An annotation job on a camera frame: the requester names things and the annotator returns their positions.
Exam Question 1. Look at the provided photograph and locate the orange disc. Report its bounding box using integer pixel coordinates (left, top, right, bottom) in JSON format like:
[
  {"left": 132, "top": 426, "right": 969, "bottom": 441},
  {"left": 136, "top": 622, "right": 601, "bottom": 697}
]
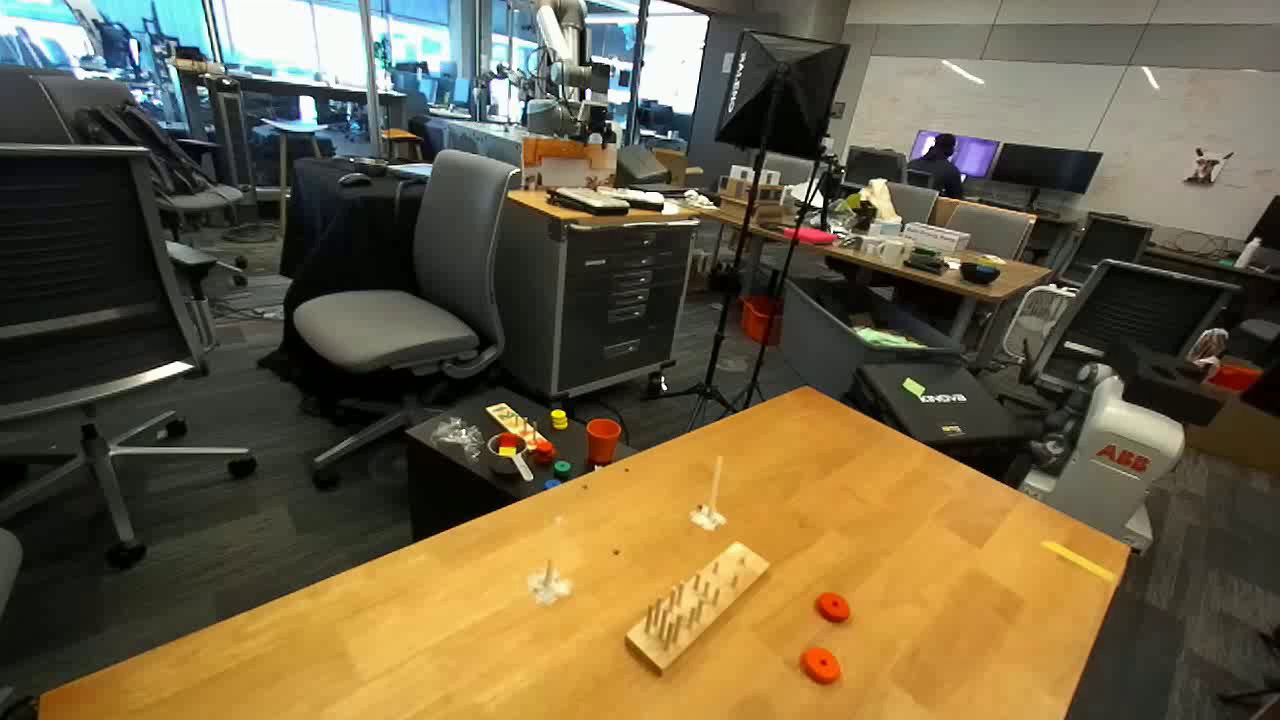
[
  {"left": 801, "top": 649, "right": 846, "bottom": 682},
  {"left": 811, "top": 591, "right": 851, "bottom": 622}
]

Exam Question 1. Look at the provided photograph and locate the computer monitor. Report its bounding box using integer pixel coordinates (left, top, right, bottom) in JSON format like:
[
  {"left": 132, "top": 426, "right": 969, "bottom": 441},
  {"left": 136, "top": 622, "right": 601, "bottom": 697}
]
[{"left": 991, "top": 145, "right": 1101, "bottom": 192}]

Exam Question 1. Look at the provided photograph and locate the clear plastic stand far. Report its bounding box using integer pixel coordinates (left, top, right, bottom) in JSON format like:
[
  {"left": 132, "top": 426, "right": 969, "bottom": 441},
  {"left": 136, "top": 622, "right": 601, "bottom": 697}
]
[{"left": 693, "top": 454, "right": 729, "bottom": 533}]

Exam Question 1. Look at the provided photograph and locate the black softbox light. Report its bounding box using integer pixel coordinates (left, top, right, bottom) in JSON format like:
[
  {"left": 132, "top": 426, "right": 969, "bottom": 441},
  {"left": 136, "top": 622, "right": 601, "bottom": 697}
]
[{"left": 716, "top": 31, "right": 849, "bottom": 157}]

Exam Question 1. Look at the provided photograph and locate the grey office chair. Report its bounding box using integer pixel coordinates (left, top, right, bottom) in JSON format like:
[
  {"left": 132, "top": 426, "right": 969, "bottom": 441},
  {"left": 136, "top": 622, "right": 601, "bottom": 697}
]
[{"left": 291, "top": 150, "right": 516, "bottom": 488}]

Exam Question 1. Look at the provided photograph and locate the black mesh office chair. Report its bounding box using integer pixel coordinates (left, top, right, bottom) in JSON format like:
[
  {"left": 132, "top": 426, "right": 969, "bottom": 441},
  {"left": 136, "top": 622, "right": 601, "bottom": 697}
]
[{"left": 0, "top": 145, "right": 257, "bottom": 569}]

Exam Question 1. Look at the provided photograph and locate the orange cup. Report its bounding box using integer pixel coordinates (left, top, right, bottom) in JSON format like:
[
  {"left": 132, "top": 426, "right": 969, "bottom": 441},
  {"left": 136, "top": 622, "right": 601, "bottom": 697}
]
[{"left": 586, "top": 417, "right": 626, "bottom": 464}]

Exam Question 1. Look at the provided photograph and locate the wooden peg rack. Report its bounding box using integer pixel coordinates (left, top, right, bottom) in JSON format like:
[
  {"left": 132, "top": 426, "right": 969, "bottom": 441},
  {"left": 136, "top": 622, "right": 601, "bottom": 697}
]
[{"left": 626, "top": 544, "right": 769, "bottom": 671}]

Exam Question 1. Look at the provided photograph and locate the white ABB robot base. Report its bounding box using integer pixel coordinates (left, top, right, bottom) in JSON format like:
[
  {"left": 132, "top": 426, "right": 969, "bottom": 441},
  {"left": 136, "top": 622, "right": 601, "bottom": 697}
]
[{"left": 1021, "top": 364, "right": 1185, "bottom": 550}]

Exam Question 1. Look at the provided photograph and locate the grey drawer cabinet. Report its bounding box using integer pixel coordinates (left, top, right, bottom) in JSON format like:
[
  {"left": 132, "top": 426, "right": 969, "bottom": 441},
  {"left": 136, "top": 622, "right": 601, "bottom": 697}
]
[{"left": 497, "top": 192, "right": 702, "bottom": 400}]

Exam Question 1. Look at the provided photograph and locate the yellow tape strip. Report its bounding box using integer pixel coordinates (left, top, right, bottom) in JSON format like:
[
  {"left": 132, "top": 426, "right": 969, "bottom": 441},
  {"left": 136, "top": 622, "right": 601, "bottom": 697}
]
[{"left": 1039, "top": 541, "right": 1117, "bottom": 585}]

